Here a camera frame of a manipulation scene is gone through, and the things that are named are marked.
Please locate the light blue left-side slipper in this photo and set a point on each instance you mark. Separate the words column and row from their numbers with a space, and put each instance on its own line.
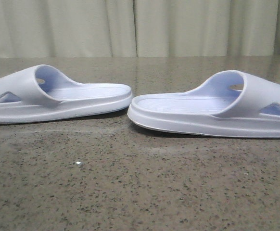
column 44, row 93

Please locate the pale green curtain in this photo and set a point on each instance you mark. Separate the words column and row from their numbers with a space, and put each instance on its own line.
column 138, row 28

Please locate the light blue right-side slipper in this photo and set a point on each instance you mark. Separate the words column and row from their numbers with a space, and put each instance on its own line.
column 230, row 104

